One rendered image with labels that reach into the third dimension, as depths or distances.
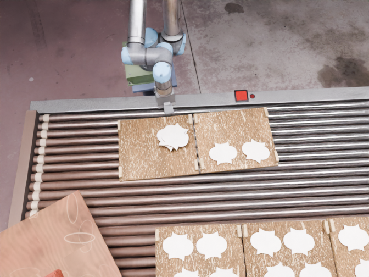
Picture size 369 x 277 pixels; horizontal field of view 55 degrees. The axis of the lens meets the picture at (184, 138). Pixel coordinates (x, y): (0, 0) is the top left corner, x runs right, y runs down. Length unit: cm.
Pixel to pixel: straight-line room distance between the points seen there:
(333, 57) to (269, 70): 62
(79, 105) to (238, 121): 90
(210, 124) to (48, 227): 96
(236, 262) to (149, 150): 71
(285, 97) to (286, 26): 171
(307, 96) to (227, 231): 92
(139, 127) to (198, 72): 145
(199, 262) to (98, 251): 46
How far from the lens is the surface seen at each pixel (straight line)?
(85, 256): 169
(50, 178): 198
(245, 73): 332
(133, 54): 157
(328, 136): 209
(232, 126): 196
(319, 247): 186
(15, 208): 195
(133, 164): 187
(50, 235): 176
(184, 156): 187
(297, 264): 181
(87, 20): 381
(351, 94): 228
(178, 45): 195
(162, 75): 147
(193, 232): 176
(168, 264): 174
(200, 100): 205
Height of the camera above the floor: 266
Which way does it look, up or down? 65 degrees down
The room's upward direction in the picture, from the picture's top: straight up
